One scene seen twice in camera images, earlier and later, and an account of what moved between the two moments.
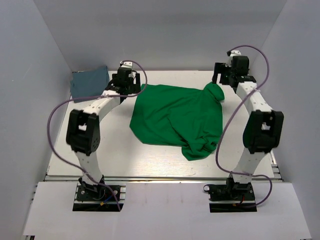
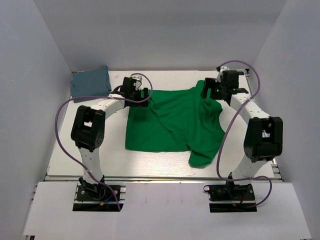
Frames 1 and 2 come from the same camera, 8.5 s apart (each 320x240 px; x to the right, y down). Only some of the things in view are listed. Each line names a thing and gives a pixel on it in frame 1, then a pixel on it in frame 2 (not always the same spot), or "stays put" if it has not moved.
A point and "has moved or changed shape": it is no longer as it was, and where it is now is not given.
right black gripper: (220, 68) to (209, 83)
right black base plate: (231, 197) stays put
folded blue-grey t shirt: (89, 82) stays put
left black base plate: (104, 200) stays put
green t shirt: (190, 119) has moved or changed shape
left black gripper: (135, 88) to (139, 92)
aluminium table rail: (158, 178) stays put
